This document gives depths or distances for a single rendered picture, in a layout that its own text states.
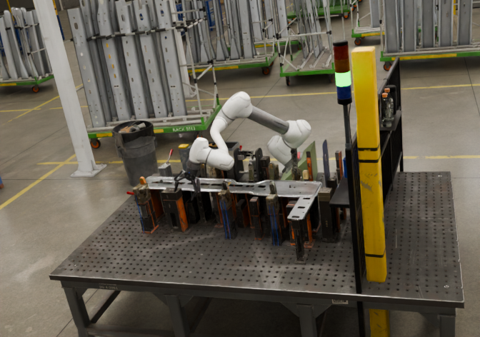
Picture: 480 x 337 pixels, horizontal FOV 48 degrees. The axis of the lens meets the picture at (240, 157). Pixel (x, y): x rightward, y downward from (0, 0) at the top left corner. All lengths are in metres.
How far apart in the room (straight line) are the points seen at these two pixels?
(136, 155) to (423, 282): 4.12
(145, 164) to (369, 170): 4.07
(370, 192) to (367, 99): 0.50
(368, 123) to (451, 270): 1.02
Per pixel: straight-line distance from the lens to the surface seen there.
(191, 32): 11.60
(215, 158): 3.47
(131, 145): 6.42
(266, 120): 4.06
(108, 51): 8.25
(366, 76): 2.69
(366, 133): 2.79
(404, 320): 4.05
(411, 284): 3.19
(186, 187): 3.89
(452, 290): 3.16
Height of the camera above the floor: 2.56
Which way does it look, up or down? 22 degrees down
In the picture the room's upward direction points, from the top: 9 degrees counter-clockwise
